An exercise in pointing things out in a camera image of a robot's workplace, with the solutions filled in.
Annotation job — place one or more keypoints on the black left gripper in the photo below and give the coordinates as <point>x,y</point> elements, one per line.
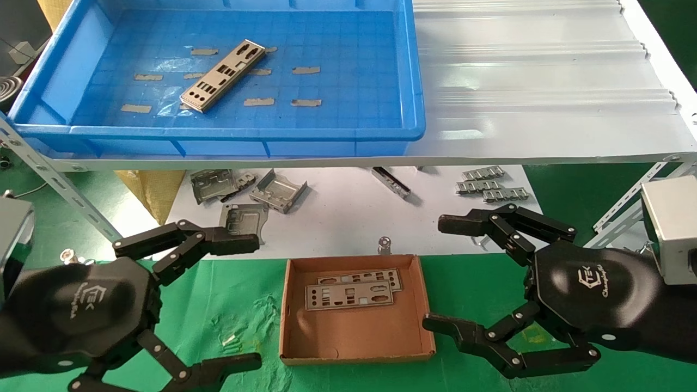
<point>65,310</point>

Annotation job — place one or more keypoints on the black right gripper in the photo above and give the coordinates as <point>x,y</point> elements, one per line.
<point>593,288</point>

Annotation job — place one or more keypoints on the silver computer io shield plate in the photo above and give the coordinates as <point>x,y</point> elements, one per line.
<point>397,282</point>
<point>223,73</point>
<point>384,296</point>

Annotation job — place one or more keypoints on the shallow brown cardboard box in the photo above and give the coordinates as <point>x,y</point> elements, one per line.
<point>354,332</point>

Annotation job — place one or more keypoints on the blue plastic tray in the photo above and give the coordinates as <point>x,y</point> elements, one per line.
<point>354,81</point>

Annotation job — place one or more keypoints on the tan cardboard piece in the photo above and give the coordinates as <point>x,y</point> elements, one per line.
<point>52,12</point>

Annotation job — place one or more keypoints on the silver multi-port connector shield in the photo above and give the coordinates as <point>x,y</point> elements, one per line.
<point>478,187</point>
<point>483,173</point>
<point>506,194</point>

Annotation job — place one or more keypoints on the grey notched metal plate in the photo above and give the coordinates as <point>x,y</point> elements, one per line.
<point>242,218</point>

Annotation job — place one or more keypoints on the yellow plastic bag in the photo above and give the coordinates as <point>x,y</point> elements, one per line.
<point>155,190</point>

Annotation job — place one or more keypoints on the grey stamped metal plate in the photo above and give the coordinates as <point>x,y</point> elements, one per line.
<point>215,185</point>

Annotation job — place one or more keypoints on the small silver connector shield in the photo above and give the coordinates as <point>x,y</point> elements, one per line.
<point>245,178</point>

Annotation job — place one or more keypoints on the white perforated shelf brace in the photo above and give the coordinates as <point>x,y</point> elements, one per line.
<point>626,198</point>

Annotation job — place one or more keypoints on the white metal shelf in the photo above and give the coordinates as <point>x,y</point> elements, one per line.
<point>517,81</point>

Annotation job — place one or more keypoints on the white power adapter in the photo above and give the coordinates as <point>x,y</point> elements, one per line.
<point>23,51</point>

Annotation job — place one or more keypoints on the grey u-shaped metal bracket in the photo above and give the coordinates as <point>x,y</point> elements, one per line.
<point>277,190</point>

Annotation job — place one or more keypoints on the narrow grey metal bracket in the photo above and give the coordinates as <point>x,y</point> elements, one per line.
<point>391,182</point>

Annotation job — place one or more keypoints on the white perforated shelf post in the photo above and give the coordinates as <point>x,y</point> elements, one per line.
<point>60,185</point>

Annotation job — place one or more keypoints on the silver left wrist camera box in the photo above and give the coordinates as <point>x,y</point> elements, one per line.
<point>13,234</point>

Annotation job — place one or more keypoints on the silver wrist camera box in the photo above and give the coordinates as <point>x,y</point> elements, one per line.
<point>675,228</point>
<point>13,234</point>

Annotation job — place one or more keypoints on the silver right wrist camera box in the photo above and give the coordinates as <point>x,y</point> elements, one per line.
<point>675,228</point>

